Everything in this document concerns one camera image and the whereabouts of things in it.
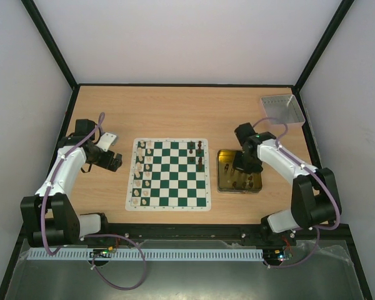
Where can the light blue slotted cable duct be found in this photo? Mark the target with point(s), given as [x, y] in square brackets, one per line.
[80, 254]

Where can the silver pink tin lid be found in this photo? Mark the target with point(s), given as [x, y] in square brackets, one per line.
[282, 109]

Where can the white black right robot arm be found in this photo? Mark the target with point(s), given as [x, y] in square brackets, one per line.
[315, 199]

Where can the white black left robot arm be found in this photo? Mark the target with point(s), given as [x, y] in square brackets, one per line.
[48, 216]

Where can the green white chess board mat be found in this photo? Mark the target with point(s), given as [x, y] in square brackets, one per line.
[163, 179]

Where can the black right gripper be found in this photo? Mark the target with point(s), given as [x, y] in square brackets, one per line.
[242, 163]

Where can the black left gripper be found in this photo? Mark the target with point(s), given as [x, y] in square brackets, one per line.
[106, 164]

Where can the brown chess piece second row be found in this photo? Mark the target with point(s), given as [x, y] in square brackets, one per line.
[199, 166]

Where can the brown chess piece back corner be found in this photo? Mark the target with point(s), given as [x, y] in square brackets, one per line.
[200, 145]

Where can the gold square tin box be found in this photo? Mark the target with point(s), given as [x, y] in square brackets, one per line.
[231, 177]

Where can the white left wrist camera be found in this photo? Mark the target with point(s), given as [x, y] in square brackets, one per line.
[107, 140]

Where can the black aluminium front rail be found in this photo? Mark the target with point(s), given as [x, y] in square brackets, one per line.
[243, 234]

